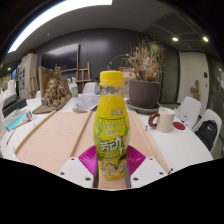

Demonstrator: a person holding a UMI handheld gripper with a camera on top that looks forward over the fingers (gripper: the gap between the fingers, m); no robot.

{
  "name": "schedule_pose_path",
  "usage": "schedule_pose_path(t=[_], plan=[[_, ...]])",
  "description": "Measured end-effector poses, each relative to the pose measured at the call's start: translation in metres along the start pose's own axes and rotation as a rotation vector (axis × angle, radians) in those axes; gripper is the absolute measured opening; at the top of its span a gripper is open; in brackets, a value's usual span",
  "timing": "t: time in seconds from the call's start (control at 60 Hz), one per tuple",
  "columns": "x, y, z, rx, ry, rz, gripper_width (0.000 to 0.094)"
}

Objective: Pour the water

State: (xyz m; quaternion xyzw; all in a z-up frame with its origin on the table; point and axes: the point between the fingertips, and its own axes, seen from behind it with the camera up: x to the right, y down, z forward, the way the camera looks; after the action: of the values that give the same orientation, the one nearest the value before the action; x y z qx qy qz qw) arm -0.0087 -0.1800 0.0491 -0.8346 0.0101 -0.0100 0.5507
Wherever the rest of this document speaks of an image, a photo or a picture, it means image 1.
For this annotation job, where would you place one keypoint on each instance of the dark green double door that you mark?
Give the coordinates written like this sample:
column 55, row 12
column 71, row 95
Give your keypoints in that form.
column 171, row 73

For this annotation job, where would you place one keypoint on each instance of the grey metal bottle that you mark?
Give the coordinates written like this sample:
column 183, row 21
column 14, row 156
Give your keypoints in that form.
column 97, row 87

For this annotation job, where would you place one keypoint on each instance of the yellow drink bottle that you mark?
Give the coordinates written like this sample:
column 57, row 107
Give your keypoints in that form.
column 111, row 133

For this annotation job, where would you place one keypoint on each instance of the white plastic chair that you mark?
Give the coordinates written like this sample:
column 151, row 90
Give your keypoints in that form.
column 88, row 88
column 213, row 116
column 190, row 106

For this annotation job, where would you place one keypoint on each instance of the small wooden easel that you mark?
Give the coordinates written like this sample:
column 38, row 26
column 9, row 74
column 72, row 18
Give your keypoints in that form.
column 33, row 83

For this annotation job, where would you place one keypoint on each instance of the stack of papers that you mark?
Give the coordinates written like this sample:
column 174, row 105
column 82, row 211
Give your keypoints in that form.
column 181, row 116

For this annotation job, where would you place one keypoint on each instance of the cardboard box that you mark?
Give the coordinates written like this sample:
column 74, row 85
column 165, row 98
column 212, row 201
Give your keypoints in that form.
column 128, row 78

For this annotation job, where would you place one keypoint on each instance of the white cabinet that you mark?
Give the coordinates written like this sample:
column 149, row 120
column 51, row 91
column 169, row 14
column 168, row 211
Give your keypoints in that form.
column 26, row 75

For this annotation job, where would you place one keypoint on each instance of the dried brown plant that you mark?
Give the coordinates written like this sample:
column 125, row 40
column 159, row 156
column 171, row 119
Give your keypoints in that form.
column 145, row 61

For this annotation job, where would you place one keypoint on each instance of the black wall screen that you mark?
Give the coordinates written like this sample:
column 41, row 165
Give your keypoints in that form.
column 60, row 56

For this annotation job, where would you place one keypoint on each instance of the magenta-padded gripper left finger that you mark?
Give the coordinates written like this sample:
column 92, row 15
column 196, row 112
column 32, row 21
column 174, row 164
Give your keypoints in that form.
column 78, row 170

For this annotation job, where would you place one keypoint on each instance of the wooden figure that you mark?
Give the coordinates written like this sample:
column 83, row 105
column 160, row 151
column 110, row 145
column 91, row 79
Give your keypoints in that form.
column 195, row 90

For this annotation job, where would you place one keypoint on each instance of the round ceiling spotlight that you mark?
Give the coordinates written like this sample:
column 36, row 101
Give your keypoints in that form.
column 175, row 39
column 205, row 39

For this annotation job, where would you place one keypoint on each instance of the teal book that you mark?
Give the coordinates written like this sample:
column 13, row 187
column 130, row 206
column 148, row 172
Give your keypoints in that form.
column 16, row 120

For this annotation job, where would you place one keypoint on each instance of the dark grey plant pot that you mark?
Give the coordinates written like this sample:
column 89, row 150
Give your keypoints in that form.
column 145, row 93

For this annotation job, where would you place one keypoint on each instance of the small spray bottle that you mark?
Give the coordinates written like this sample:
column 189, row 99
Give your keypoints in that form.
column 74, row 89

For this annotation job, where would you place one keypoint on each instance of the long ceiling light strip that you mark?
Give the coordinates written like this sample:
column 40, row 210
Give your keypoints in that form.
column 50, row 15

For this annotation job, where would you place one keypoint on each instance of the grey plant saucer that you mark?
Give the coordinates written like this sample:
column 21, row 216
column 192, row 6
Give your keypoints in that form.
column 140, row 109

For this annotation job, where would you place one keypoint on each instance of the folded newspaper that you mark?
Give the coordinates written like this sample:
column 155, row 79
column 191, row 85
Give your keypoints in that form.
column 86, row 102

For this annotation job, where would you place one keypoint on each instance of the black box device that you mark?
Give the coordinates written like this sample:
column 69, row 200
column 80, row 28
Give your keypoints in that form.
column 13, row 105

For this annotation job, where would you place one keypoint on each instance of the brown carved wooden sculpture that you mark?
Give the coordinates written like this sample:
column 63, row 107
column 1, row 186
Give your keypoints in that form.
column 56, row 90

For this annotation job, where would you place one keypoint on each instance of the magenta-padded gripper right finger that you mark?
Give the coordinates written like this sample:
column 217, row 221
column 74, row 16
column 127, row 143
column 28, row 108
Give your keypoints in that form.
column 146, row 170

